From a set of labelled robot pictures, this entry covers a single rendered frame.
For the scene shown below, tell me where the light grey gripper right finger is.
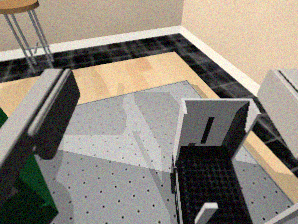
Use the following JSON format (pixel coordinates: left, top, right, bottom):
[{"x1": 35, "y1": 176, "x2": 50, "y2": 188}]
[{"x1": 257, "y1": 68, "x2": 298, "y2": 160}]

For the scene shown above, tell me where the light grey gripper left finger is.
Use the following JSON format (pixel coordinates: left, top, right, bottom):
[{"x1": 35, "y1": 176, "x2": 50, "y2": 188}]
[{"x1": 0, "y1": 69, "x2": 80, "y2": 210}]

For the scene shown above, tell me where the green bin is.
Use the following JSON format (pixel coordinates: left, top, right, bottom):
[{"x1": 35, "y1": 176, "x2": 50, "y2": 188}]
[{"x1": 0, "y1": 155, "x2": 59, "y2": 224}]

